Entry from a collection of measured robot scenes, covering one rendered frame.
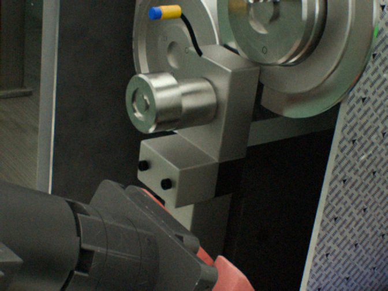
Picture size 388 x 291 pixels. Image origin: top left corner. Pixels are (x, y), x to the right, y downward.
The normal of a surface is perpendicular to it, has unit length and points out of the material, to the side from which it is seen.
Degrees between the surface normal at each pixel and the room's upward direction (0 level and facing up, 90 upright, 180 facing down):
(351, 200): 90
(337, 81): 90
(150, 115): 90
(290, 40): 90
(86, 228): 42
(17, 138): 0
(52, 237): 56
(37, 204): 34
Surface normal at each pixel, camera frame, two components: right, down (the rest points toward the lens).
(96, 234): 0.73, -0.44
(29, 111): 0.12, -0.90
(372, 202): 0.58, 0.41
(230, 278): -0.66, -0.28
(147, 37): -0.81, 0.16
